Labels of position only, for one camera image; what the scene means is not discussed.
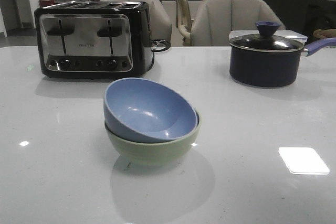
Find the blue bowl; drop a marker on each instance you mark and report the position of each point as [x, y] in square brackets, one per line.
[145, 111]

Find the green bowl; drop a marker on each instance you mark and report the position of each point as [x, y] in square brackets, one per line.
[154, 154]

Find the beige chair left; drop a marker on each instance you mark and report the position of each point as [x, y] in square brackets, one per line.
[161, 26]

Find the beige plastic chair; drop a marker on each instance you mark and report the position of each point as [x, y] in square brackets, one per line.
[184, 21]

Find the beige chair right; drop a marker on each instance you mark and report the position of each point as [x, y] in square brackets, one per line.
[215, 19]

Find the dark blue saucepan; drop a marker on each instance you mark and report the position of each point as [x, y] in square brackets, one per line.
[270, 69]

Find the black and chrome toaster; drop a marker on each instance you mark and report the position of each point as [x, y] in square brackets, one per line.
[94, 40]

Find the glass pot lid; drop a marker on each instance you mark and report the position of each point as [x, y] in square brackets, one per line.
[266, 40]

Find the red trash bin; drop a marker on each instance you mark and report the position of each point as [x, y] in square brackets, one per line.
[45, 3]

